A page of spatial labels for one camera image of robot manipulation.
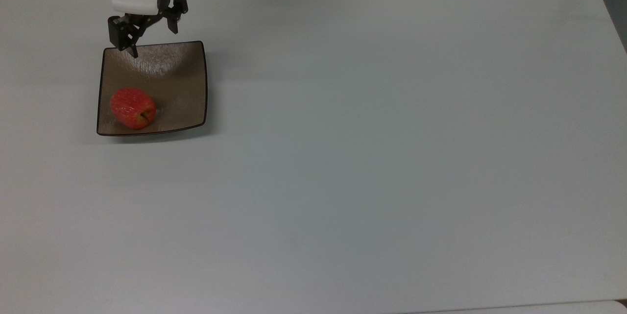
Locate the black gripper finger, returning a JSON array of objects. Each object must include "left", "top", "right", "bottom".
[
  {"left": 167, "top": 0, "right": 189, "bottom": 35},
  {"left": 107, "top": 14, "right": 144, "bottom": 58}
]

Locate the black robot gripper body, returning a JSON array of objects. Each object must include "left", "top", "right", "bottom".
[{"left": 125, "top": 0, "right": 171, "bottom": 30}]

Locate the red apple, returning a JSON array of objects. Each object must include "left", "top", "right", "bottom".
[{"left": 110, "top": 87, "right": 157, "bottom": 130}]

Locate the square brown ceramic plate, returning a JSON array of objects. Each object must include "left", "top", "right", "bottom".
[{"left": 96, "top": 41, "right": 209, "bottom": 137}]

